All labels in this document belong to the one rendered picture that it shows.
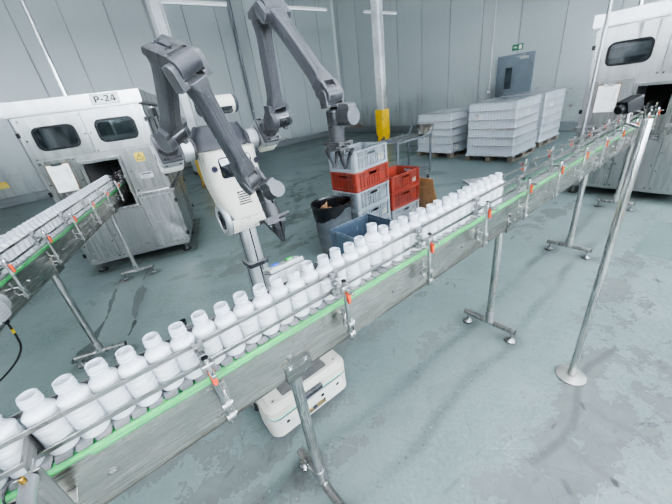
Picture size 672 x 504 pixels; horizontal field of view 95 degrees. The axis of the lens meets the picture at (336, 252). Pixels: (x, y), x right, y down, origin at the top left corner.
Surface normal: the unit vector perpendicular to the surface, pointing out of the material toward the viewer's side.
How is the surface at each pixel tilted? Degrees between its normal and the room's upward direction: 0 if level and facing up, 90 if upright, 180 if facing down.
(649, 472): 0
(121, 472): 90
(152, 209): 90
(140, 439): 90
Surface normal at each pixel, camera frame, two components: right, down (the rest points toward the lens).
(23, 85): 0.62, 0.28
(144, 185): 0.36, 0.38
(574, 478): -0.12, -0.89
